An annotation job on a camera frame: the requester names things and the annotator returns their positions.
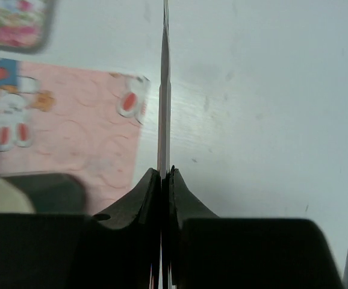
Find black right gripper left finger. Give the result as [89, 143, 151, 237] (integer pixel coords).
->
[0, 169, 160, 288]

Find floral serving tray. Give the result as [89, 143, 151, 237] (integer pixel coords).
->
[0, 0, 57, 54]

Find green ceramic mug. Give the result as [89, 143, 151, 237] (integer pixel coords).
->
[0, 173, 87, 214]

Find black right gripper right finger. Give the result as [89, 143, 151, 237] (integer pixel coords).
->
[166, 168, 343, 288]

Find steel serving tongs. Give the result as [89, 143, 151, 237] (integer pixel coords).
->
[157, 0, 173, 289]

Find pink bunny placemat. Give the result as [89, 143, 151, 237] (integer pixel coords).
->
[0, 58, 150, 214]

